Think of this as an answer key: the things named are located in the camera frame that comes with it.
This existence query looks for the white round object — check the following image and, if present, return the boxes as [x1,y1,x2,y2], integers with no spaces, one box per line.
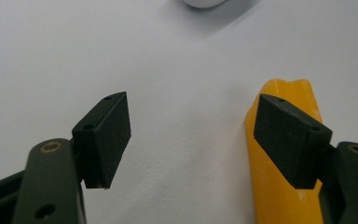
[182,0,228,9]

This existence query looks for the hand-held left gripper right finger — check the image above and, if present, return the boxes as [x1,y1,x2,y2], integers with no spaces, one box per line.
[253,93,358,224]

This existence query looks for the yellow banana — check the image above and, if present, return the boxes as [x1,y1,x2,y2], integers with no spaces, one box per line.
[244,78,324,224]

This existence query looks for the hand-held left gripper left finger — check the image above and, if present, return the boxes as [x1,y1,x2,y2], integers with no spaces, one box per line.
[11,91,132,224]

